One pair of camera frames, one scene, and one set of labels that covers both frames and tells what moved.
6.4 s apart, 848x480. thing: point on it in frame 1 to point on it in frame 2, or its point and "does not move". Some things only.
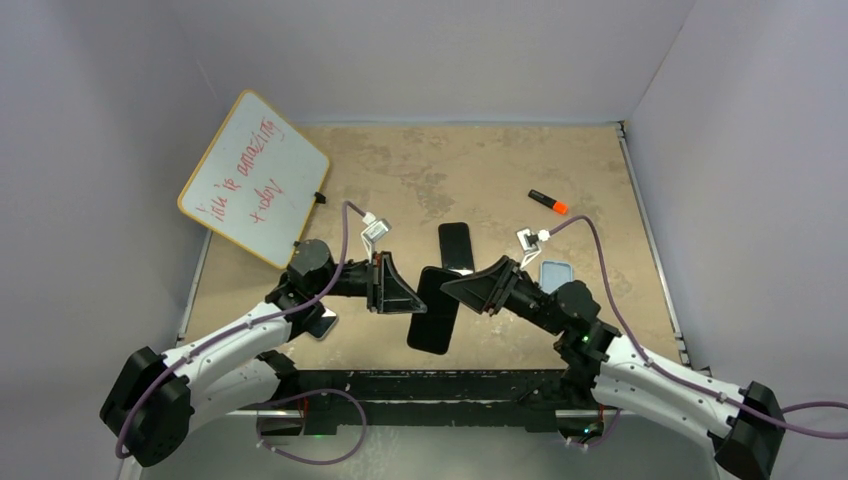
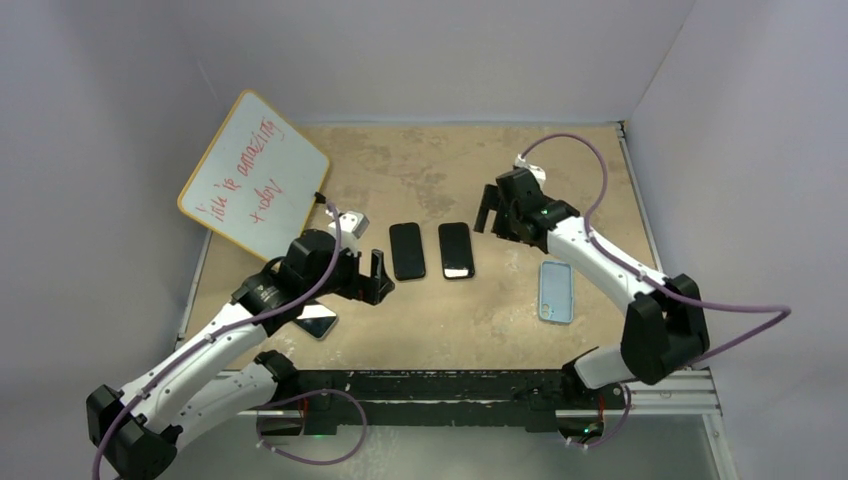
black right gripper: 479,291 to 493,200
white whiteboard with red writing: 256,182 does not move
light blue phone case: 554,274 does not move
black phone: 432,331 to 407,251
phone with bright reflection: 323,326 does not move
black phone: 455,247 does not move
